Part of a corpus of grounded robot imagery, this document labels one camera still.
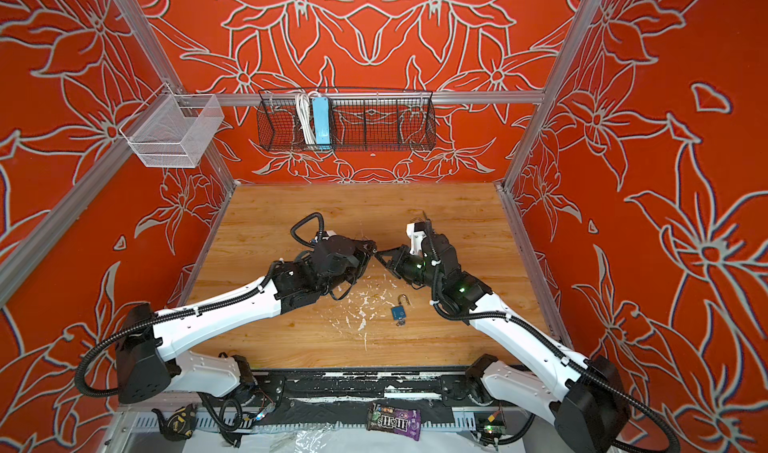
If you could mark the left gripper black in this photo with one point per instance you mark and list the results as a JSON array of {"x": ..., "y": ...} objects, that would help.
[{"x": 363, "y": 253}]

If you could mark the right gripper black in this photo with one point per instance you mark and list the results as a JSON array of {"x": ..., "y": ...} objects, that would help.
[{"x": 400, "y": 256}]

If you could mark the blue padlock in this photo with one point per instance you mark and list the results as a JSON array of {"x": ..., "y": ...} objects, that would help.
[{"x": 398, "y": 310}]

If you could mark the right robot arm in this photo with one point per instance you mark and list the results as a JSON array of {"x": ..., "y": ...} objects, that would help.
[{"x": 584, "y": 400}]

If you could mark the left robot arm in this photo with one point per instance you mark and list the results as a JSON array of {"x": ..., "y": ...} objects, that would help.
[{"x": 152, "y": 351}]

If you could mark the light blue box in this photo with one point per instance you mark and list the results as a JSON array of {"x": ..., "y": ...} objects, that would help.
[{"x": 321, "y": 116}]

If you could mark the purple candy bag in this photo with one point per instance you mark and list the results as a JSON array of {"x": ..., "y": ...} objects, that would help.
[{"x": 399, "y": 421}]

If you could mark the small green circuit board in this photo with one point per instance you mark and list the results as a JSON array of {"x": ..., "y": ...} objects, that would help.
[{"x": 490, "y": 429}]

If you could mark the white mesh basket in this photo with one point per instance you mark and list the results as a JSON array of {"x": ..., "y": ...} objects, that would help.
[{"x": 173, "y": 131}]

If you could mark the black tape measure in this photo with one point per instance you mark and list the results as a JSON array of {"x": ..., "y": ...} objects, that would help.
[{"x": 180, "y": 425}]

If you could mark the black wire wall basket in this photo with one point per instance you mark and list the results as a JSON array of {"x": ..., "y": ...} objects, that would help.
[{"x": 361, "y": 120}]

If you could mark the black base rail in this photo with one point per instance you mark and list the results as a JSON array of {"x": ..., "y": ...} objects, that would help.
[{"x": 294, "y": 399}]

